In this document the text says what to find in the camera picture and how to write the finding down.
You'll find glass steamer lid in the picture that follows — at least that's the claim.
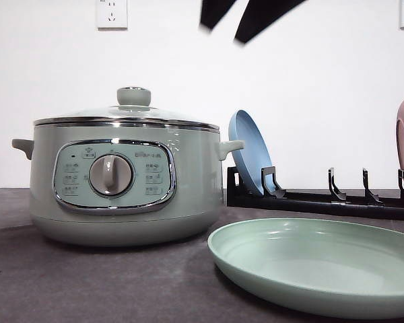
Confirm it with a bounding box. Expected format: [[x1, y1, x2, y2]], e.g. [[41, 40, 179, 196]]
[[33, 86, 220, 143]]

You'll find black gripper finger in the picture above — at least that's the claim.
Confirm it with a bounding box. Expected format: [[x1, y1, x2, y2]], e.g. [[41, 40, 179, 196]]
[[200, 0, 237, 32], [235, 0, 305, 43]]

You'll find white wall socket left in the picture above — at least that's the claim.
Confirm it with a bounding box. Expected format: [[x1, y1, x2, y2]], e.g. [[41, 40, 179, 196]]
[[96, 0, 129, 32]]

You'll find black dish rack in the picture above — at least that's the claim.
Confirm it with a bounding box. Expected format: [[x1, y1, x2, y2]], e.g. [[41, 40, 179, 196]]
[[227, 166, 404, 221]]

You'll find green electric steamer pot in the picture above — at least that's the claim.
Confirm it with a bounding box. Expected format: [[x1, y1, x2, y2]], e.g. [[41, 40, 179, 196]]
[[12, 117, 244, 246]]

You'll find blue plate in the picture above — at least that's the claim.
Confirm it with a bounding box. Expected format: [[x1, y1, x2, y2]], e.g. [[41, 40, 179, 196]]
[[228, 110, 273, 194]]

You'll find green plate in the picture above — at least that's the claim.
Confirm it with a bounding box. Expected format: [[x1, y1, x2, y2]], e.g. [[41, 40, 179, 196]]
[[207, 217, 404, 319]]

